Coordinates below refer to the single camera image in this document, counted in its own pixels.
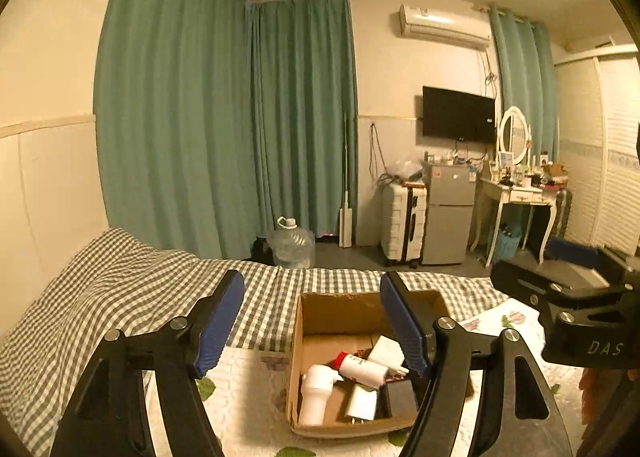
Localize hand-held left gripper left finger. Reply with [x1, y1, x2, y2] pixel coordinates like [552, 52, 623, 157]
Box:
[50, 269, 246, 457]

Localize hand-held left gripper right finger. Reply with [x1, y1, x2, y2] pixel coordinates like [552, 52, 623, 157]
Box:
[379, 271, 573, 457]

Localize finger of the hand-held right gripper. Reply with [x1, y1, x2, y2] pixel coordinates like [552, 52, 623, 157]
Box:
[544, 237, 608, 264]
[490, 258, 626, 310]

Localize small white box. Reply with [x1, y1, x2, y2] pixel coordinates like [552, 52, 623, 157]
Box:
[369, 335, 406, 371]

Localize white tube with red cap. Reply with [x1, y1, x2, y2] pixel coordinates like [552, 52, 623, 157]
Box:
[332, 352, 390, 386]

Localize small black box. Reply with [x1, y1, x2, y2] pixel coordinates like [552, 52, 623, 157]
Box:
[382, 381, 420, 419]

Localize brown cardboard box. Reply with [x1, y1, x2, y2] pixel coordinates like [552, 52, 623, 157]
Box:
[286, 291, 476, 438]

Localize white plastic bottle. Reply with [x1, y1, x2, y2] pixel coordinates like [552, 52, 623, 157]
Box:
[299, 364, 345, 427]

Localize person's right hand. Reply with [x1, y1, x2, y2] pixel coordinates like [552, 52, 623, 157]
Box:
[580, 368, 627, 426]

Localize blue plastic basket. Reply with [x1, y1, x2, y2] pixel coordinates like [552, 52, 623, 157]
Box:
[496, 229, 524, 260]

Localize dark ribbed suitcase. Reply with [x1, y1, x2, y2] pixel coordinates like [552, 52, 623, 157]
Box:
[537, 190, 571, 259]

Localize white floral quilted mat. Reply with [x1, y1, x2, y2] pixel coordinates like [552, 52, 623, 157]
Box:
[194, 297, 591, 457]

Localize white dressing table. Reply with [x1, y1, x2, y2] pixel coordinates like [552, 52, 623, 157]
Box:
[470, 176, 559, 268]

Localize brown open box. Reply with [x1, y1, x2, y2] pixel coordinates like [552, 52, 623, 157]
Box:
[542, 163, 569, 188]

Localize grey small fridge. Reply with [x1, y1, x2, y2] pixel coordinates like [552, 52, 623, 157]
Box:
[422, 162, 477, 267]

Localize white louvered wardrobe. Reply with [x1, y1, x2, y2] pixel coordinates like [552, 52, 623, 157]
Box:
[552, 43, 640, 259]

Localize white ribbed suitcase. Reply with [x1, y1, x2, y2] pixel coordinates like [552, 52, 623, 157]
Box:
[381, 182, 429, 268]

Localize clear water jug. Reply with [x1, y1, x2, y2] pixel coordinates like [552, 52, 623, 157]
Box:
[267, 216, 316, 269]

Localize white flat mop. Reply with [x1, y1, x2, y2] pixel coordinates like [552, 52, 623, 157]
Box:
[338, 112, 354, 248]

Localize grey checked bedsheet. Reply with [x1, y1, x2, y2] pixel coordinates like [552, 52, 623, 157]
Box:
[0, 228, 507, 456]

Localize white oval mirror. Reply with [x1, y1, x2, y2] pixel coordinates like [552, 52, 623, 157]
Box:
[496, 106, 532, 166]

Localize clear plastic bag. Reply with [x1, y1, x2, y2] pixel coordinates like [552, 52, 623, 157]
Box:
[387, 160, 424, 183]

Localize narrow green curtain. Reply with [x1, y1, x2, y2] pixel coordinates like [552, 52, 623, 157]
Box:
[489, 4, 560, 159]

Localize green corner curtain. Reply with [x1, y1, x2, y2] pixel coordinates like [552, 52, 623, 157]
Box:
[247, 0, 360, 246]

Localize wide green curtain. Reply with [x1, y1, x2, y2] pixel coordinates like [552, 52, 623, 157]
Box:
[94, 0, 261, 261]

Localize white air conditioner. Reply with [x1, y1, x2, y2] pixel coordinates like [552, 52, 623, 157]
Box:
[398, 4, 492, 52]

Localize black wall television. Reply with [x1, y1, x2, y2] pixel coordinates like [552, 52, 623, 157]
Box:
[422, 85, 497, 143]

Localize black wall cables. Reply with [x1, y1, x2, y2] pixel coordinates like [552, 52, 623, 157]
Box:
[369, 123, 389, 179]

